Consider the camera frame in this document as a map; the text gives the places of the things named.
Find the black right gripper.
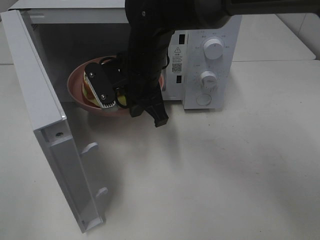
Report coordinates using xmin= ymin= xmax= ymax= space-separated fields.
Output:
xmin=104 ymin=51 xmax=169 ymax=128

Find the white bread sandwich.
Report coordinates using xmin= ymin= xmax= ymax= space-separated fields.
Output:
xmin=82 ymin=73 xmax=129 ymax=112

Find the round white door button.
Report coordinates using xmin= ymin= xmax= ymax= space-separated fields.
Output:
xmin=196 ymin=94 xmax=212 ymax=106

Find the pink plate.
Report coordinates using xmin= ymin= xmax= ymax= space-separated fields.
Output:
xmin=67 ymin=55 xmax=163 ymax=117

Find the white microwave door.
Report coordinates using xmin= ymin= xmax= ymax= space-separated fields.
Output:
xmin=1 ymin=10 xmax=104 ymax=233

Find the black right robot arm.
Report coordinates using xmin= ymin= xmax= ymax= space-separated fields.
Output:
xmin=124 ymin=0 xmax=320 ymax=127

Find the white warning label sticker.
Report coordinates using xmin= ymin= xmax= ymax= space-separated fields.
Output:
xmin=169 ymin=45 xmax=184 ymax=74

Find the white microwave oven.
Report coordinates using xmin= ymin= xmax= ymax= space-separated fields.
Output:
xmin=8 ymin=0 xmax=242 ymax=109

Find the white upper power knob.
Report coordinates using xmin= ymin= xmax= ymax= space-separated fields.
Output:
xmin=203 ymin=37 xmax=225 ymax=60

